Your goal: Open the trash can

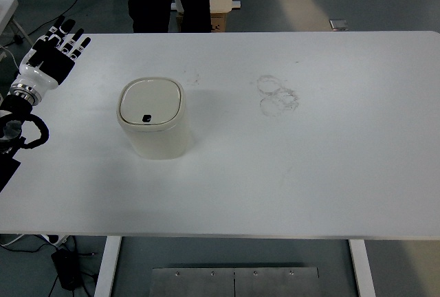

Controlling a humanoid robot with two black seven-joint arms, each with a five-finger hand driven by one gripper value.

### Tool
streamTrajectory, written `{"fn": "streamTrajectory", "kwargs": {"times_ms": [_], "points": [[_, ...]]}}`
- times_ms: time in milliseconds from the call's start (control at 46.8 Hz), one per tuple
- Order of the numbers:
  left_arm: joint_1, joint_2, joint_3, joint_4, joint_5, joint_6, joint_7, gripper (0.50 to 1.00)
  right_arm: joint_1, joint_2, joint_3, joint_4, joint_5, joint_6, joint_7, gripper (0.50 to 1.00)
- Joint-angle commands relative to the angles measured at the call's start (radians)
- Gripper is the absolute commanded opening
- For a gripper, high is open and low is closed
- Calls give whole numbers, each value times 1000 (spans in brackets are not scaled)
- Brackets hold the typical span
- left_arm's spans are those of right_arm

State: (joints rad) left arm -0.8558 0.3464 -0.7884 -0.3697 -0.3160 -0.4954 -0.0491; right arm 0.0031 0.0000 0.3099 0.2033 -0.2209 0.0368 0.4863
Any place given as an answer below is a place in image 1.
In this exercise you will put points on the cardboard box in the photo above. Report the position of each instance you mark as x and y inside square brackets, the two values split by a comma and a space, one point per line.
[218, 22]

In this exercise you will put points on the left white table leg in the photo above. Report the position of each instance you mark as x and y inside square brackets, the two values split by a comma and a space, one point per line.
[108, 266]

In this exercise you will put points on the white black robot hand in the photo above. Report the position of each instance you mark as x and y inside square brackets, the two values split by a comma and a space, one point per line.
[46, 65]

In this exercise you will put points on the black power adapter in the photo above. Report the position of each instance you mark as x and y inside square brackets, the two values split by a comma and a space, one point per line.
[67, 267]

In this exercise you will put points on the white side table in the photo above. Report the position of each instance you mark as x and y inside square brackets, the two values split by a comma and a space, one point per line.
[8, 9]

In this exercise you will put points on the white table leg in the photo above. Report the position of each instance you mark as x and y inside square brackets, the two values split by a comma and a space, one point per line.
[108, 266]
[361, 268]

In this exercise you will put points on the metal floor plate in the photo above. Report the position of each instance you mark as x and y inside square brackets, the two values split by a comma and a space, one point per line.
[239, 281]

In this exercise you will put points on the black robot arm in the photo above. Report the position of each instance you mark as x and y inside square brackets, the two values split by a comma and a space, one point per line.
[20, 128]

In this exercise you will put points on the right white table leg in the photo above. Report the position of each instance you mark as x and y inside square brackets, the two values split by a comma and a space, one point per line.
[361, 268]

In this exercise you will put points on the cream trash can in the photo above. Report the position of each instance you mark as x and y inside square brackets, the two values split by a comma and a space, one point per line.
[152, 113]

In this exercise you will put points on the grey floor socket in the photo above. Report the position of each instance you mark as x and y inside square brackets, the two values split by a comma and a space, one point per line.
[339, 24]

